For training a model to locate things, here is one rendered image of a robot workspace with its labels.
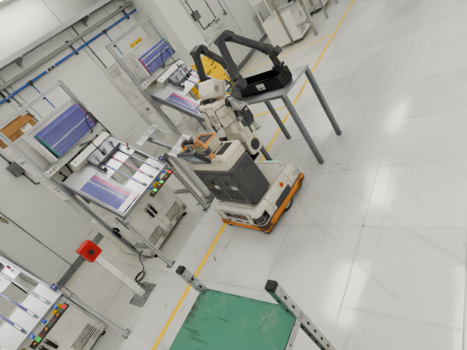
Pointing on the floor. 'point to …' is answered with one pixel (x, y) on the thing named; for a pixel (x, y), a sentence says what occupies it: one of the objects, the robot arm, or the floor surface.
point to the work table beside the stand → (292, 108)
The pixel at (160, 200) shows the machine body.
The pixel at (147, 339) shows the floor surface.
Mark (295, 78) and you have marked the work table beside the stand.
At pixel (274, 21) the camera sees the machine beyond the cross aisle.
